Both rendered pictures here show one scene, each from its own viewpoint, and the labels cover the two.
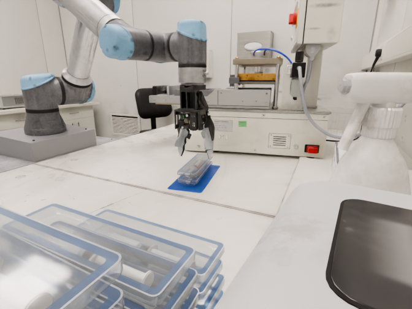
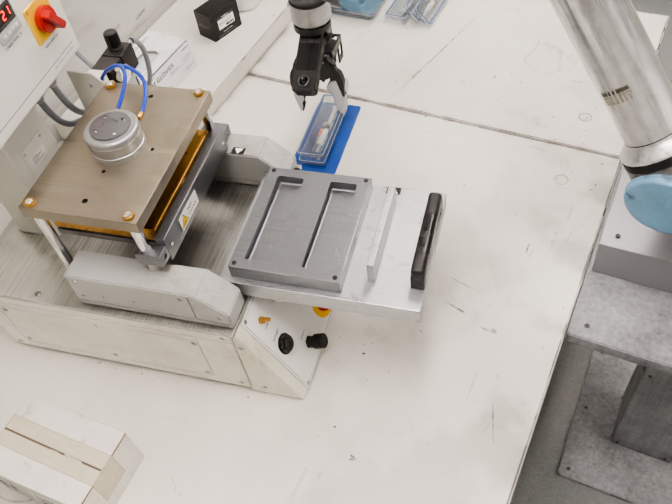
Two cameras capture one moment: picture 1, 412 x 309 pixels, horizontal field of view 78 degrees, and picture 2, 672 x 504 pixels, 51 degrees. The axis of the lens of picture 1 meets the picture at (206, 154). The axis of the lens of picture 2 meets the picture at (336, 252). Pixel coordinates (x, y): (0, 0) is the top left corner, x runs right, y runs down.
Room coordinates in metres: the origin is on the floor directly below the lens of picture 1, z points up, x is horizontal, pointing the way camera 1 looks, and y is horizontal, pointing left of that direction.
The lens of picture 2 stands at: (1.86, 0.17, 1.77)
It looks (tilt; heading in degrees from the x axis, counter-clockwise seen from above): 51 degrees down; 188
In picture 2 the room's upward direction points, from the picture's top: 10 degrees counter-clockwise
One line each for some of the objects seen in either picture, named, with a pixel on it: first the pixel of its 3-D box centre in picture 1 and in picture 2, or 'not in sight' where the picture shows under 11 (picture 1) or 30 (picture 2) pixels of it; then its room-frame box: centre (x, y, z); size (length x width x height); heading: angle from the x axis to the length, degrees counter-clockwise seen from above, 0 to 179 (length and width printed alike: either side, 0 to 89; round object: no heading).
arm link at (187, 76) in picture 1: (193, 76); (308, 9); (0.71, 0.03, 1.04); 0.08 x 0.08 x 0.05
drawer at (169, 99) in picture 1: (189, 94); (335, 234); (1.19, 0.08, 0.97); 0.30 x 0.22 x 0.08; 76
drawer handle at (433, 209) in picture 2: (160, 89); (427, 238); (1.22, 0.21, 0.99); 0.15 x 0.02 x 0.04; 166
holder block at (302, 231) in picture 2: (198, 91); (303, 225); (1.18, 0.03, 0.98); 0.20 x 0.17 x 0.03; 166
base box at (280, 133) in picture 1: (253, 127); (181, 254); (1.10, -0.21, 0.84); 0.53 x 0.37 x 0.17; 76
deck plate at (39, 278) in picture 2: (265, 106); (139, 225); (1.10, -0.25, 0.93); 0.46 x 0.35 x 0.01; 76
